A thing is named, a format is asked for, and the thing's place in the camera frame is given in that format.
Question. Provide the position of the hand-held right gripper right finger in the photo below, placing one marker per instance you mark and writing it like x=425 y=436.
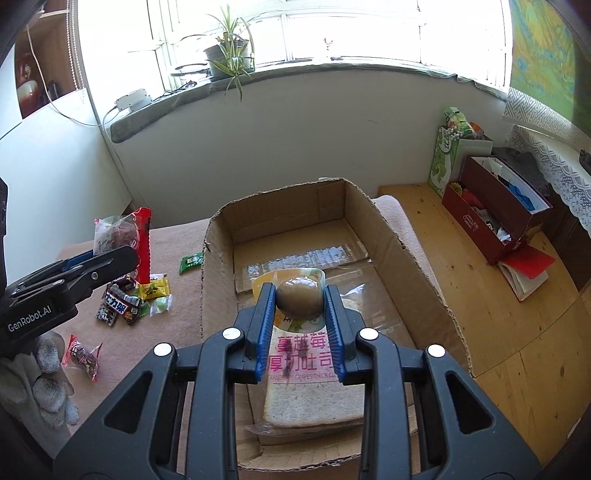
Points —
x=333 y=332

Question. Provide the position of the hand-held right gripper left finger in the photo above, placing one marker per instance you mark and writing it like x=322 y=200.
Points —
x=264 y=332

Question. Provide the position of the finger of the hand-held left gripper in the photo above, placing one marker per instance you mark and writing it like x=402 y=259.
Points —
x=78 y=259
x=111 y=267

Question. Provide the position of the chocolate bar blue-white label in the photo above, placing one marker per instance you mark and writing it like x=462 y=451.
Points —
x=121 y=300

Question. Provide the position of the large red-edged clear snack packet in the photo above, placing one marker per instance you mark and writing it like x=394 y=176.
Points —
x=115 y=230

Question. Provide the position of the yellow candy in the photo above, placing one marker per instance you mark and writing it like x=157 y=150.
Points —
x=154 y=287

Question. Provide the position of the packaged brown egg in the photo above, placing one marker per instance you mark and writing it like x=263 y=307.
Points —
x=298 y=297

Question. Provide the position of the brown chocolate bar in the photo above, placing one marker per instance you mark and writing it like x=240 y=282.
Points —
x=106 y=316

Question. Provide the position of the clear green-filled candy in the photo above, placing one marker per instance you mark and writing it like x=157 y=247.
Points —
x=160 y=305

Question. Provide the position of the small red-edged clear snack packet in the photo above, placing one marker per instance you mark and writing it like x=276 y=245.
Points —
x=83 y=357

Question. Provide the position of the cardboard box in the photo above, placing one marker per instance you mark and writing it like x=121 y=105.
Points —
x=295 y=212

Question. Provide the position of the person's left hand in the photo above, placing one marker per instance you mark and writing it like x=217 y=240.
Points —
x=51 y=394

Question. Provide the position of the packaged toast bread slice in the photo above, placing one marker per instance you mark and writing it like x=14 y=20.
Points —
x=309 y=406

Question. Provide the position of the green candy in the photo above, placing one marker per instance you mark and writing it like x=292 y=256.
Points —
x=191 y=263

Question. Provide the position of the white power strip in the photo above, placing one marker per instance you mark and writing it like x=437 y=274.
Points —
x=133 y=101

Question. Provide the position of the red shoebox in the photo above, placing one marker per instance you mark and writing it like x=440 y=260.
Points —
x=498 y=217

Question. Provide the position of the green white paper bag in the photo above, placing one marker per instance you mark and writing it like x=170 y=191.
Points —
x=441 y=161

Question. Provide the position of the red notebook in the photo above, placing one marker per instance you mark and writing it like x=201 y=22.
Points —
x=526 y=265

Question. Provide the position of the potted spider plant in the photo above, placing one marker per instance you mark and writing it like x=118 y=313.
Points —
x=228 y=55

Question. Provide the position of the green packet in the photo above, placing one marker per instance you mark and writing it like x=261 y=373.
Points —
x=457 y=121

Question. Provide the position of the grey cloth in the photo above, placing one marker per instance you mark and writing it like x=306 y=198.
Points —
x=521 y=166

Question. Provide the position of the white lace cloth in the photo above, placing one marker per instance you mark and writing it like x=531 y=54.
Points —
x=554 y=157

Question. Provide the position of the wall painting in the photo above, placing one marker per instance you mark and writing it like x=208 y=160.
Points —
x=540 y=60

